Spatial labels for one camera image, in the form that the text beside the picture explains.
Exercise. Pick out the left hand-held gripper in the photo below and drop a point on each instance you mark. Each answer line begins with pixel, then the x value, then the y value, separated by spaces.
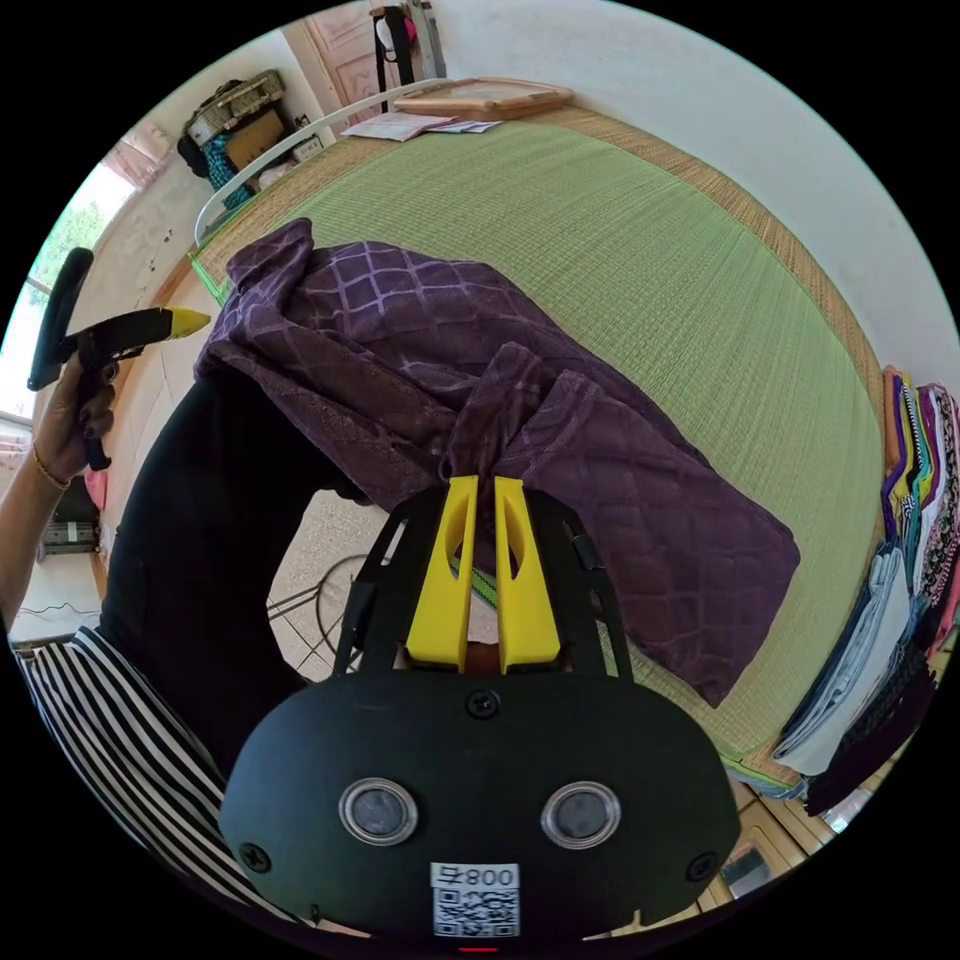
pixel 101 343

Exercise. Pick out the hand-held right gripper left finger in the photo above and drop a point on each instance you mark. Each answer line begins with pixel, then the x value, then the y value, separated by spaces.
pixel 442 592

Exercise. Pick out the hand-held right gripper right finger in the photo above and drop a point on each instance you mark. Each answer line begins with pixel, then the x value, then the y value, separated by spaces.
pixel 529 600

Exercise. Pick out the purple pants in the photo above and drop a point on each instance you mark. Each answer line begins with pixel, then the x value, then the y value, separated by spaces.
pixel 637 525

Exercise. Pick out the person's left forearm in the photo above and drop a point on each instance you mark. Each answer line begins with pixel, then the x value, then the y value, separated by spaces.
pixel 22 540

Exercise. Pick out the person's left hand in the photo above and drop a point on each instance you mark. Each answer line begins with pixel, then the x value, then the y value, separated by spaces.
pixel 64 431

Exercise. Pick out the metal stool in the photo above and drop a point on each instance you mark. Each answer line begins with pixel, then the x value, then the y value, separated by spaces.
pixel 322 600

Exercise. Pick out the window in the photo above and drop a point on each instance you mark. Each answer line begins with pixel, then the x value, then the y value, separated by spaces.
pixel 67 225

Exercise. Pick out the shelf with woven basket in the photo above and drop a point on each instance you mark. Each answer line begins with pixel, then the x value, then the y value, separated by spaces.
pixel 232 127

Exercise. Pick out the person's body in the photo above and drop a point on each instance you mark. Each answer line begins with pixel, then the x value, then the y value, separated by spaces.
pixel 187 525

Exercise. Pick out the pink paper sheets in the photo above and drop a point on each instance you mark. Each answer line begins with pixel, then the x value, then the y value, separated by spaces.
pixel 401 125

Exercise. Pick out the bed with green woven mat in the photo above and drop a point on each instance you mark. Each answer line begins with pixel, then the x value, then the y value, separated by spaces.
pixel 600 262

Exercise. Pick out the pile of clothes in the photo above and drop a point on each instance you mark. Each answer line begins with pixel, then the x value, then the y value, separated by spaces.
pixel 885 637

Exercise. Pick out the flat wooden board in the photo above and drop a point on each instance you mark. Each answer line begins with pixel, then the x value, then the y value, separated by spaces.
pixel 484 96

